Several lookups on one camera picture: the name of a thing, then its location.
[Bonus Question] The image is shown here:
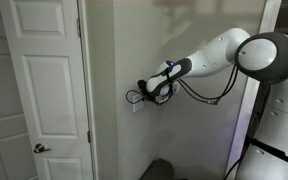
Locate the dark box on floor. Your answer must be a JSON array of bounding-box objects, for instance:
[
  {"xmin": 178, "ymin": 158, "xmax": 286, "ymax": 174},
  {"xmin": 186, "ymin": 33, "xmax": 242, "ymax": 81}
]
[{"xmin": 139, "ymin": 158, "xmax": 177, "ymax": 180}]

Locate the white panel door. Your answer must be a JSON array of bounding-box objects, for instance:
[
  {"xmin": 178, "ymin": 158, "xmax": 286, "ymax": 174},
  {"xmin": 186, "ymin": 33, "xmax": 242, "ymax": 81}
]
[{"xmin": 0, "ymin": 0, "xmax": 95, "ymax": 180}]

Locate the white doorway trim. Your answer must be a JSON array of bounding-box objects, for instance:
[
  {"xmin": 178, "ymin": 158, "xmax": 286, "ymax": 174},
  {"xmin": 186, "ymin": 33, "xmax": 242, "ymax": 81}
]
[{"xmin": 224, "ymin": 0, "xmax": 283, "ymax": 180}]

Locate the bronze door lever handle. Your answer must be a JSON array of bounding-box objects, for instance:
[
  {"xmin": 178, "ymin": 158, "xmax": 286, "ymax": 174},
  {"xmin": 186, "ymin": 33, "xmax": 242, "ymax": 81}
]
[{"xmin": 33, "ymin": 143, "xmax": 51, "ymax": 154}]

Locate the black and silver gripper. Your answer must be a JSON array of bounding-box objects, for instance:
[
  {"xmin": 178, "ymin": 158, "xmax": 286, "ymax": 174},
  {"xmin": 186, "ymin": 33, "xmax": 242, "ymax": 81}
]
[{"xmin": 136, "ymin": 79, "xmax": 151, "ymax": 102}]

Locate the white door frame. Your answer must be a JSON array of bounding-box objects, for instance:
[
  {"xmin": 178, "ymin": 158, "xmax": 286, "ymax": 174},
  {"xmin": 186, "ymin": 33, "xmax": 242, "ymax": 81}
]
[{"xmin": 76, "ymin": 0, "xmax": 100, "ymax": 180}]

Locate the white light switch plate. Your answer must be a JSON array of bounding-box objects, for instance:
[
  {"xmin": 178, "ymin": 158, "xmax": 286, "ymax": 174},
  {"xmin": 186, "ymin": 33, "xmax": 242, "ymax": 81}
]
[{"xmin": 132, "ymin": 94, "xmax": 146, "ymax": 113}]

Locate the black floor cable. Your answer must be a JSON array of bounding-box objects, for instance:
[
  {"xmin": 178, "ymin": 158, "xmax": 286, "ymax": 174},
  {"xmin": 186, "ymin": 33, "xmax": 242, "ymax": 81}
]
[{"xmin": 222, "ymin": 155, "xmax": 244, "ymax": 180}]

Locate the black strap on robot base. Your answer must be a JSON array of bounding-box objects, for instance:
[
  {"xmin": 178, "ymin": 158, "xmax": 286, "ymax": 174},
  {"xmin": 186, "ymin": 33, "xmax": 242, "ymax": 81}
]
[{"xmin": 247, "ymin": 137, "xmax": 288, "ymax": 170}]

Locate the black long arm cable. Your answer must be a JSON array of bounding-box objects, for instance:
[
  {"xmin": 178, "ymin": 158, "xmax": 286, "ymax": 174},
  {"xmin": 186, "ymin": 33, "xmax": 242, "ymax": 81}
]
[{"xmin": 177, "ymin": 64, "xmax": 240, "ymax": 106}]

